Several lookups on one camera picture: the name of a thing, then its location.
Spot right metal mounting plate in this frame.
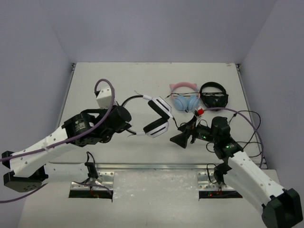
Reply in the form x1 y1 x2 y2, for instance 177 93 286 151
197 170 234 191

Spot white black headphones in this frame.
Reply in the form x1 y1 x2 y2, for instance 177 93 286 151
122 94 175 138

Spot aluminium table edge rail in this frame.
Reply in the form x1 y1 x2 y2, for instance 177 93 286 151
47 162 269 171

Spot metal mounting plate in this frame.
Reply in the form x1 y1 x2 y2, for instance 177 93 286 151
197 170 234 191
70 171 114 191

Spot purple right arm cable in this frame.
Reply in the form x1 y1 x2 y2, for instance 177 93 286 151
203 107 266 168

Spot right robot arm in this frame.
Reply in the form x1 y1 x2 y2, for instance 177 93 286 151
170 116 304 228

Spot pink blue cat headphones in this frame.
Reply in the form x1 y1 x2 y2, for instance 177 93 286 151
167 82 200 112

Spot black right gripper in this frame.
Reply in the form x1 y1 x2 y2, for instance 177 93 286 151
170 115 218 149

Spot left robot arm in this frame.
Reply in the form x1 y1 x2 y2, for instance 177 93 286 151
0 105 132 193

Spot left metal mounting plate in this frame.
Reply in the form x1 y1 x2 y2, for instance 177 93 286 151
70 171 114 191

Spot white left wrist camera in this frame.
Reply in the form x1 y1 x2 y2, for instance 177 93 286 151
96 86 112 109

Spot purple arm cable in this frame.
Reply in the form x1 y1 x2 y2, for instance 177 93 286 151
0 78 117 204
203 107 266 168

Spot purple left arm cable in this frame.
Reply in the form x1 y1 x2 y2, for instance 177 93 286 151
0 78 117 204

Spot black headphone cable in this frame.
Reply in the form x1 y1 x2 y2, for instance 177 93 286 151
172 109 263 158

